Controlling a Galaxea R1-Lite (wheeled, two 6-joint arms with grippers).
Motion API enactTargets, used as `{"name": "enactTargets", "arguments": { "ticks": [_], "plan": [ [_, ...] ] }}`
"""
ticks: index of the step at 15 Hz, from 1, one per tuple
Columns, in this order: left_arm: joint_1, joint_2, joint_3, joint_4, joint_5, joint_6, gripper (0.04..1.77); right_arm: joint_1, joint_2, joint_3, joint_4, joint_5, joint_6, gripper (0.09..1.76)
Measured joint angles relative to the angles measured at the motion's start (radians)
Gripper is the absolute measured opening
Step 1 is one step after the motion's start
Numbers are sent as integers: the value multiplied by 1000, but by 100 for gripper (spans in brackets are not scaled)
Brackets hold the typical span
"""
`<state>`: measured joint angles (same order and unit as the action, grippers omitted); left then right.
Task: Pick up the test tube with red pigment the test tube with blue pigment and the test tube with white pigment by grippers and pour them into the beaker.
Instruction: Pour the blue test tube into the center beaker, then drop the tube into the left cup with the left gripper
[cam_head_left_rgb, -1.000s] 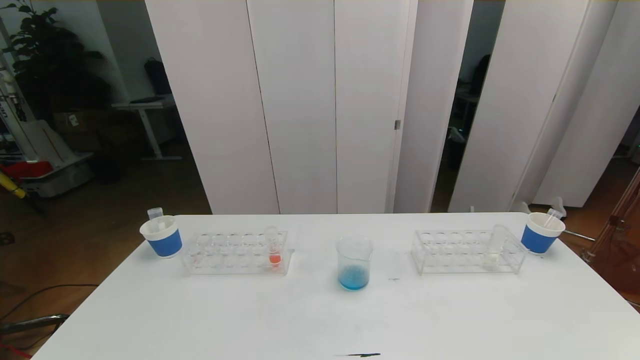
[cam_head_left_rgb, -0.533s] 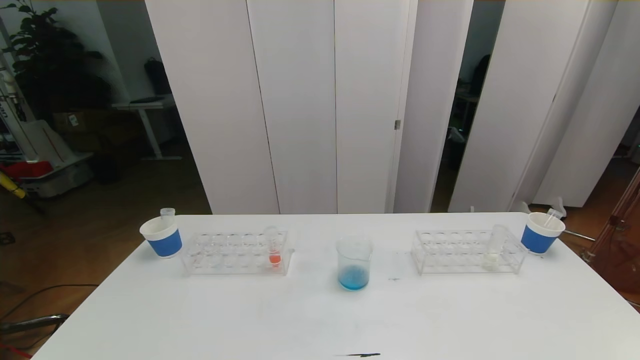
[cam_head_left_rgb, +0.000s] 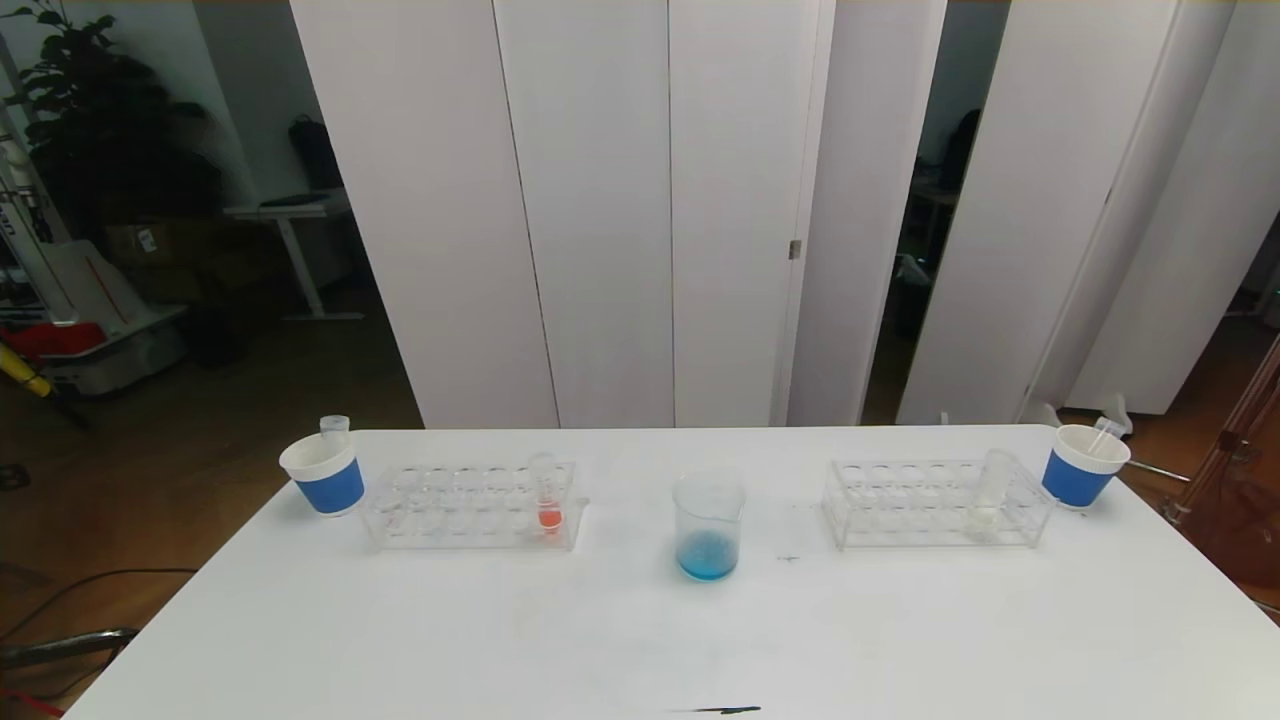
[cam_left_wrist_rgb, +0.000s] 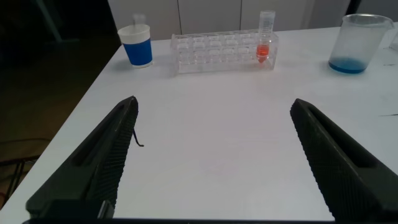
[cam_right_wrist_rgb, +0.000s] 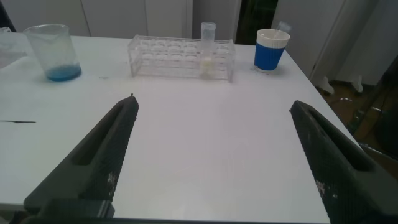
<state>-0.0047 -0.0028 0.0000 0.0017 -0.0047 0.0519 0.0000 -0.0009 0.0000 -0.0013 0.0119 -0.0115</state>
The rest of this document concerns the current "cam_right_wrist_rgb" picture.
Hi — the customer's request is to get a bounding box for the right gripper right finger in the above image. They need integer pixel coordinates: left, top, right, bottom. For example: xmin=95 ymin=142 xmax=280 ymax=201
xmin=289 ymin=100 xmax=398 ymax=224

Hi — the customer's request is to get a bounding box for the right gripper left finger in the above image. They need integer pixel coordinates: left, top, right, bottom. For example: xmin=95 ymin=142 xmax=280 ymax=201
xmin=24 ymin=94 xmax=140 ymax=216

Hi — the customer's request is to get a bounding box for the test tube with red pigment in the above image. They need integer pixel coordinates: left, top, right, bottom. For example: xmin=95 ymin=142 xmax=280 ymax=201
xmin=272 ymin=20 xmax=293 ymax=40

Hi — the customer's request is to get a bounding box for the clear glass beaker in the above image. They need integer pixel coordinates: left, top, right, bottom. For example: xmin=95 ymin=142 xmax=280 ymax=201
xmin=23 ymin=24 xmax=83 ymax=83

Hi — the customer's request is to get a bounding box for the clear acrylic test tube rack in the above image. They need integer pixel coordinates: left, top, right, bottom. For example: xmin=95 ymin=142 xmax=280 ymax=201
xmin=127 ymin=34 xmax=236 ymax=83
xmin=0 ymin=32 xmax=29 ymax=70

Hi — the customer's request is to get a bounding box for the test tube with pale pigment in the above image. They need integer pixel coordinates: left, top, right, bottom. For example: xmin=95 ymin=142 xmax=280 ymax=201
xmin=200 ymin=21 xmax=217 ymax=78

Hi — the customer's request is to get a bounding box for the white partition foot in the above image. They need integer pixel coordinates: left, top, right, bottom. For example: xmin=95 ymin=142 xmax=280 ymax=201
xmin=313 ymin=74 xmax=365 ymax=95

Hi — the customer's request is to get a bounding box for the blue white paper cup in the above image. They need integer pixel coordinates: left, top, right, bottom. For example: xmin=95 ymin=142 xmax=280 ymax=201
xmin=253 ymin=28 xmax=292 ymax=73

